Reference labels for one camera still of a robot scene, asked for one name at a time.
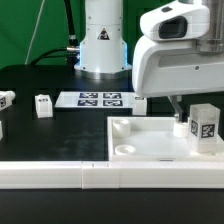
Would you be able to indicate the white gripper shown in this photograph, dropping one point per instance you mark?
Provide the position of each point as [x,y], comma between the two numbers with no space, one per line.
[181,51]

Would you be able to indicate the white base tag plate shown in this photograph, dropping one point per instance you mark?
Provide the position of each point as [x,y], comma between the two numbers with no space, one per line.
[73,99]

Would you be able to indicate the white front fence wall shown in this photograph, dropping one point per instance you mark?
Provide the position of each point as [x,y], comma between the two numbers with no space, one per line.
[102,175]

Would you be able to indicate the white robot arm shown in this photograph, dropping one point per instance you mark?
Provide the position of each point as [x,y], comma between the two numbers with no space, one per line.
[103,51]

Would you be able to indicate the white square tabletop part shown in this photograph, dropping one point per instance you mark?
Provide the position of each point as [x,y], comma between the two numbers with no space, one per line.
[152,139]

